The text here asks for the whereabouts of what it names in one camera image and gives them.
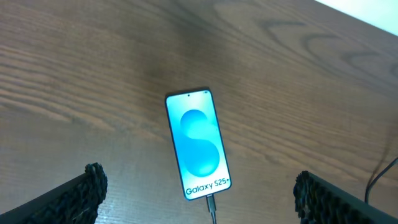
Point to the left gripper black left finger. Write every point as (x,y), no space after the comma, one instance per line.
(76,201)

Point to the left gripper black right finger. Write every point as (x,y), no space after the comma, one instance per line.
(320,202)

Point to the Samsung Galaxy smartphone blue screen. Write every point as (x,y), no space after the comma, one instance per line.
(198,142)

